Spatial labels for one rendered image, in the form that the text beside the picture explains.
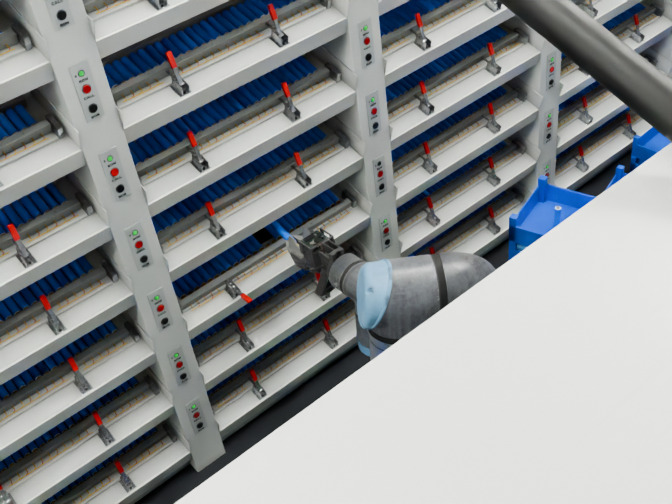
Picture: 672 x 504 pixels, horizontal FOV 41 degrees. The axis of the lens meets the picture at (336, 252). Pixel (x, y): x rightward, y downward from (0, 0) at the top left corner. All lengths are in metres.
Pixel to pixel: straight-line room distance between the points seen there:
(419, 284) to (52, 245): 0.82
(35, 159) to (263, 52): 0.55
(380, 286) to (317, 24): 0.81
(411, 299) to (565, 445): 1.16
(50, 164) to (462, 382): 1.52
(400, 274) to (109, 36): 0.73
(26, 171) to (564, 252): 1.49
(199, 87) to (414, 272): 0.69
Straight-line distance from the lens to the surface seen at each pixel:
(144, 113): 1.93
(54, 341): 2.07
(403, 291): 1.54
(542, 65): 2.82
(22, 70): 1.78
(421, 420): 0.40
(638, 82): 0.52
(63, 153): 1.88
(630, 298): 0.46
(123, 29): 1.84
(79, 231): 1.99
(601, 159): 3.36
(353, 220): 2.47
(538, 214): 2.48
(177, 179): 2.06
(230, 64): 2.03
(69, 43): 1.79
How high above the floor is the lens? 2.04
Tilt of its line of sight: 40 degrees down
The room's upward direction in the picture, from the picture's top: 9 degrees counter-clockwise
